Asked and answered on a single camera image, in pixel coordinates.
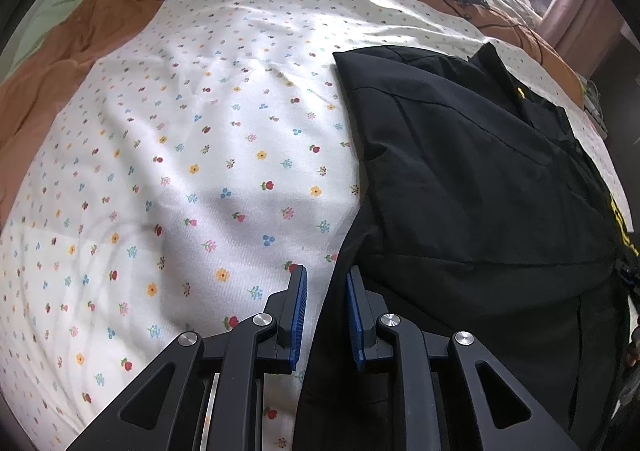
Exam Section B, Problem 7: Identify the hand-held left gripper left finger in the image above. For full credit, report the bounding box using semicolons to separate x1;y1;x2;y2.
65;265;307;451

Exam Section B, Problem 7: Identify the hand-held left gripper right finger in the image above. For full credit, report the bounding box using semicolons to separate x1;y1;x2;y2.
346;265;581;451

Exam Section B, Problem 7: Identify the black jacket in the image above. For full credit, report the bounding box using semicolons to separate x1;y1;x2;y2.
292;42;640;451

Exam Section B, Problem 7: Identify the white floral bed sheet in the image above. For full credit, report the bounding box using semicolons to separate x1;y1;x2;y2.
0;0;623;451

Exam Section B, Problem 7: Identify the pink curtain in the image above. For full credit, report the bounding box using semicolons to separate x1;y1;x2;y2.
542;0;603;74

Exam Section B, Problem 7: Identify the orange quilt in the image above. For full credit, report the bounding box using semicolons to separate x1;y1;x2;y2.
0;0;586;212

